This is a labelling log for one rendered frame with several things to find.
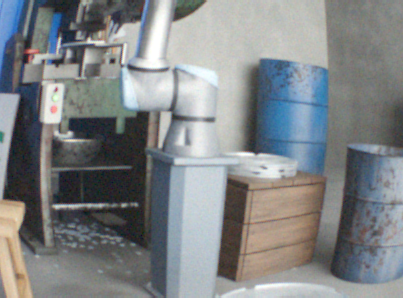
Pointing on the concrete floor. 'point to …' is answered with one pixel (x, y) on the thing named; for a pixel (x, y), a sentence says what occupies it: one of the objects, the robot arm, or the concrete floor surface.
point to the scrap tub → (378, 213)
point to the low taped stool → (1, 224)
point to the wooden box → (269, 224)
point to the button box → (48, 113)
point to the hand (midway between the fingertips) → (108, 39)
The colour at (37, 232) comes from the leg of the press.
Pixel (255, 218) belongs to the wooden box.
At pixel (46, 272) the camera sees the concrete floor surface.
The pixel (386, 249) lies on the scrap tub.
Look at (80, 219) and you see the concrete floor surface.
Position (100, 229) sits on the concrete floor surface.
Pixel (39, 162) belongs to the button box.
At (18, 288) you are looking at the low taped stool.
